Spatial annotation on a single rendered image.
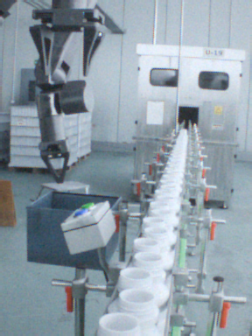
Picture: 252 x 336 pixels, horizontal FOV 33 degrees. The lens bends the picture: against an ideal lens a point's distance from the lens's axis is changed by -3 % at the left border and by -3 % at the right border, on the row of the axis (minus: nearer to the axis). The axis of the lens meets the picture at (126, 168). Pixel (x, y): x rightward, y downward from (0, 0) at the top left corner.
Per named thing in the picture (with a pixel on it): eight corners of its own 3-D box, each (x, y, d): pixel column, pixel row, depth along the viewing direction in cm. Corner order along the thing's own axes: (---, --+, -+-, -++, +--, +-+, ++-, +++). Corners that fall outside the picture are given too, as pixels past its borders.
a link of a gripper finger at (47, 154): (75, 178, 105) (69, 139, 104) (74, 183, 98) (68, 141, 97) (47, 182, 105) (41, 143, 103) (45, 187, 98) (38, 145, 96)
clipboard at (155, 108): (163, 125, 569) (164, 100, 564) (145, 124, 572) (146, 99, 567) (163, 125, 572) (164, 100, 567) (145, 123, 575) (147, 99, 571)
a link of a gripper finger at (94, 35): (94, 75, 63) (98, 12, 62) (47, 73, 64) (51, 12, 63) (103, 78, 70) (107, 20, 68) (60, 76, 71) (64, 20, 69)
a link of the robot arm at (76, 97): (53, 77, 105) (36, 62, 97) (98, 70, 101) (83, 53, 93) (51, 123, 102) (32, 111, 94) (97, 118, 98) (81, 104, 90)
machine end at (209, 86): (233, 211, 570) (245, 50, 538) (128, 202, 590) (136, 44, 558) (224, 188, 727) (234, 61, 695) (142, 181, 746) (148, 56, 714)
